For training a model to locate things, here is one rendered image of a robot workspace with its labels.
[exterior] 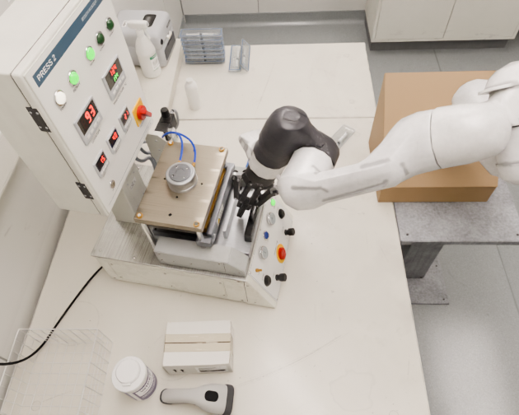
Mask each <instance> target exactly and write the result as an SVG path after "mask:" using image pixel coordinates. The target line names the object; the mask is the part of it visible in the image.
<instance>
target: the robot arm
mask: <svg viewBox="0 0 519 415"><path fill-rule="evenodd" d="M451 103H452V105H447V106H442V107H437V108H436V109H434V110H425V111H419V112H416V113H414V114H411V115H409V116H407V117H404V118H402V119H401V120H400V121H399V122H398V123H397V124H396V125H395V126H394V127H393V128H392V129H391V130H390V131H389V132H388V134H387V135H386V137H385V138H384V140H383V141H382V142H381V144H380V145H379V146H378V147H377V148H376V149H375V150H374V151H373V152H372V153H371V154H370V155H369V156H368V157H367V158H366V159H364V160H363V161H360V162H359V163H357V164H353V165H350V166H344V167H340V168H337V169H334V167H335V165H336V162H337V160H338V159H339V148H338V146H337V144H336V142H335V141H334V139H333V138H331V137H329V136H328V135H326V134H324V133H322V132H321V131H320V130H318V129H317V128H316V127H314V126H313V125H312V124H311V121H310V120H309V118H308V116H307V114H306V112H305V111H304V110H302V109H300V108H298V107H296V106H291V105H285V106H282V107H280V108H277V109H276V110H275V111H274V112H273V113H272V114H271V115H270V116H269V117H268V118H267V120H266V121H265V123H264V126H263V128H262V129H256V130H251V131H249V132H247V133H243V134H241V135H240V136H239V138H238V140H239V143H240V144H241V146H242V148H243V149H244V151H245V154H246V156H247V159H249V160H248V162H249V164H248V166H247V168H246V169H245V170H243V171H242V172H238V170H234V171H233V174H232V177H231V179H232V181H233V183H234V189H233V198H234V199H235V200H237V199H238V202H237V205H236V206H237V207H238V212H237V214H236V216H237V217H240V218H242V216H243V214H244V212H245V210H247V211H249V210H251V209H252V206H253V205H255V206H256V207H257V208H259V207H260V206H261V205H263V204H264V203H265V202H267V201H268V200H269V199H271V198H272V197H273V196H276V195H278V194H279V195H280V196H281V198H282V200H283V201H284V203H285V204H286V205H288V206H289V207H290V208H293V209H295V210H297V211H301V210H311V209H316V208H318V207H320V206H323V205H325V204H327V203H331V202H334V201H338V200H341V199H345V198H351V197H354V196H358V195H361V194H368V193H371V192H375V191H378V190H382V189H388V188H391V187H395V186H396V185H398V184H399V183H401V182H403V181H405V180H407V179H409V178H411V177H413V176H415V175H420V174H422V173H426V172H429V171H433V170H440V169H444V168H448V167H453V166H462V165H467V164H471V163H474V162H476V161H479V162H480V163H481V165H482V166H483V167H484V168H485V169H486V170H487V171H488V172H489V173H490V174H491V175H494V176H497V177H499V178H500V179H502V180H504V181H506V182H508V183H509V184H515V185H519V61H516V62H511V63H509V64H508V65H506V66H504V67H502V68H500V69H498V70H497V71H496V72H495V73H494V74H493V75H492V76H491V77H490V78H489V79H488V80H484V79H475V80H473V81H470V82H467V83H466V84H464V85H462V86H461V87H460V88H459V89H458V90H457V92H456V93H455V94H454V96H453V97H452V100H451ZM285 167H286V169H285ZM241 178H242V179H243V180H244V182H245V184H246V186H245V188H244V190H243V192H242V193H241V194H240V184H241ZM276 179H277V180H278V181H277V185H275V184H274V181H275V180H276ZM251 189H254V192H253V193H252V195H251V197H247V195H248V193H249V192H250V190H251ZM266 189H267V191H265V192H264V193H263V194H261V195H260V192H261V191H263V190H266ZM259 195H260V196H259ZM258 196H259V197H258ZM257 197H258V198H257Z"/></svg>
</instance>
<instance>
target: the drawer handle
mask: <svg viewBox="0 0 519 415"><path fill-rule="evenodd" d="M258 211H259V208H258V207H256V206H255V205H253V206H252V209H251V210H250V215H249V217H248V221H247V224H246V228H245V241H247V242H252V240H253V239H252V234H253V230H254V227H255V221H256V218H257V214H258Z"/></svg>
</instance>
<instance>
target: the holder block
mask: <svg viewBox="0 0 519 415"><path fill-rule="evenodd" d="M152 232H153V234H154V235H158V236H165V237H170V238H176V239H182V240H191V241H196V239H197V235H196V234H191V233H186V232H180V231H170V230H165V229H160V228H154V227H153V230H152Z"/></svg>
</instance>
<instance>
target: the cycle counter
mask: <svg viewBox="0 0 519 415"><path fill-rule="evenodd" d="M95 115H96V111H95V109H94V107H93V105H92V103H90V105H89V107H88V108H87V110H86V112H85V114H84V115H83V116H82V119H81V120H80V123H81V125H82V127H83V128H84V130H85V132H86V130H87V129H88V127H89V125H90V124H91V121H92V120H93V119H94V117H95Z"/></svg>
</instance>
